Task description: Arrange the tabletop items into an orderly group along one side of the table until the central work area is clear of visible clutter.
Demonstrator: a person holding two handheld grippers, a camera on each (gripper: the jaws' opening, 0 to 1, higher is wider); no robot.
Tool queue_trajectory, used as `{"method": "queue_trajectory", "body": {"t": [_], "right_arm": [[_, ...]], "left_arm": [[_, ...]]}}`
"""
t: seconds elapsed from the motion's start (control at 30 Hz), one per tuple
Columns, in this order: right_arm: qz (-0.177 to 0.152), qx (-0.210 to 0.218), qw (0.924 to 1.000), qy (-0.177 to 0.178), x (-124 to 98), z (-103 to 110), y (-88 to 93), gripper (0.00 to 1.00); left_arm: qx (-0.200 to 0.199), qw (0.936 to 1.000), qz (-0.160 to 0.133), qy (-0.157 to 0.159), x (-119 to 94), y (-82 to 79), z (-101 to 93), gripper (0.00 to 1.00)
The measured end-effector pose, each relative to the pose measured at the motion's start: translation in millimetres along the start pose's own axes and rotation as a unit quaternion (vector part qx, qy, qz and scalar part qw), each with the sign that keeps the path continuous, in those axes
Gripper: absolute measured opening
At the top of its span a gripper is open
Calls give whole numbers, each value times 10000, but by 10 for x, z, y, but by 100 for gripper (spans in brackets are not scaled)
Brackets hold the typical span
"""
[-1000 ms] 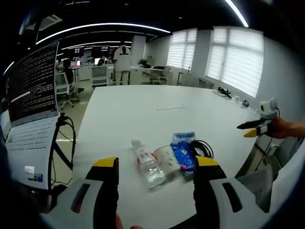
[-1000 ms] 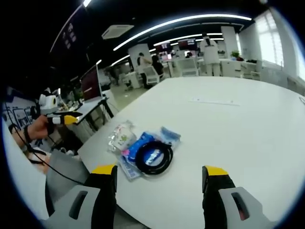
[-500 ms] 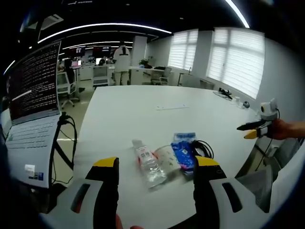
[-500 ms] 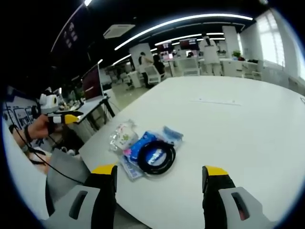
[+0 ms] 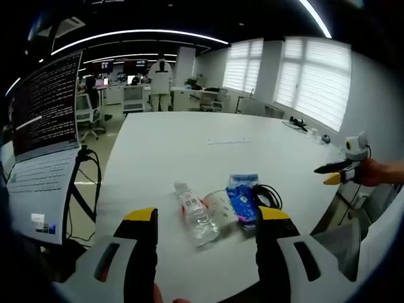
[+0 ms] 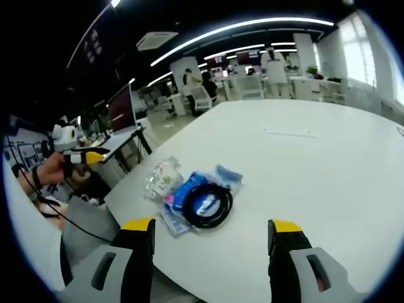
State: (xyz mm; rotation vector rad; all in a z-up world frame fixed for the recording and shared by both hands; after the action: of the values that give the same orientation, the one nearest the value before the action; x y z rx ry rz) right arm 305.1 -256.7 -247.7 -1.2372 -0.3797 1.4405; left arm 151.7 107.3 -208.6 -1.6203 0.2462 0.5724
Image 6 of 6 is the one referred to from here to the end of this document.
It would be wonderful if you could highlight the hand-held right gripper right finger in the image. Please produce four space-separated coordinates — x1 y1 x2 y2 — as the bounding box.
267 218 370 303

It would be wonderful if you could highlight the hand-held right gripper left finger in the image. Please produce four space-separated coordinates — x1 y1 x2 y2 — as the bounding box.
53 217 157 303

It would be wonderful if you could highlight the clear plastic packet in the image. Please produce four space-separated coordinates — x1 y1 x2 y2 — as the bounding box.
143 155 184 206

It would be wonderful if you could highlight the blue snack packet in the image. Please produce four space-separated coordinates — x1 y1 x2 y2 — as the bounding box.
160 170 210 238

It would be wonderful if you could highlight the black cable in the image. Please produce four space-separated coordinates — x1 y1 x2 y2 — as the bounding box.
182 184 234 229
3 135 112 244

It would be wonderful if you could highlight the blue cloth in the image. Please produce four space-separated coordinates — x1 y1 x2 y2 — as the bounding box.
210 163 244 193

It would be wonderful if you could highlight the person's left hand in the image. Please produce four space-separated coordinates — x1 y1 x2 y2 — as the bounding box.
33 151 74 190

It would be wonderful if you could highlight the side desk with black legs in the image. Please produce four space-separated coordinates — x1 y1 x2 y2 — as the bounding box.
91 124 153 181

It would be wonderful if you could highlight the black wristband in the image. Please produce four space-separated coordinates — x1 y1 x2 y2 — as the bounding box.
30 165 43 191

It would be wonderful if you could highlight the dark red monitor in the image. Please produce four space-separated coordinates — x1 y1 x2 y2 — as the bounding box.
106 83 138 133

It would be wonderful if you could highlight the white table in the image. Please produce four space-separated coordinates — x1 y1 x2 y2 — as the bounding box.
103 98 404 303

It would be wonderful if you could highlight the white office chair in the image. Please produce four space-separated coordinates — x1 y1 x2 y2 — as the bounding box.
237 75 265 101
189 85 214 113

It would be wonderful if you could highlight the ceiling air conditioner vent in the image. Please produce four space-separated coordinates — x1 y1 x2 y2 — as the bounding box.
135 30 179 52

